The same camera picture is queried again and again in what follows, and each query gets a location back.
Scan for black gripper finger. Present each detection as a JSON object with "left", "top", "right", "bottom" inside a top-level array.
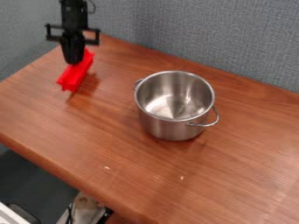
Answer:
[
  {"left": 72, "top": 32, "right": 86, "bottom": 65},
  {"left": 60, "top": 31, "right": 71, "bottom": 63}
]

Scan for red plastic block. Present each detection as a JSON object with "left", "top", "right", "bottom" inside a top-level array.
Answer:
[{"left": 56, "top": 48, "right": 95, "bottom": 92}]

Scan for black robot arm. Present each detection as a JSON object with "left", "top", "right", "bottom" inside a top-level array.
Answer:
[{"left": 46, "top": 0, "right": 101, "bottom": 65}]

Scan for stainless steel pot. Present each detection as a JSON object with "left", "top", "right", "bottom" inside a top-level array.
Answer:
[{"left": 134, "top": 70, "right": 221, "bottom": 141}]

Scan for white object at corner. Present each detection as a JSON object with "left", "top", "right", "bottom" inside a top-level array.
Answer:
[{"left": 0, "top": 202, "right": 42, "bottom": 224}]

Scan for wooden table leg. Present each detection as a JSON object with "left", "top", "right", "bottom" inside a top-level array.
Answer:
[{"left": 56, "top": 192, "right": 114, "bottom": 224}]

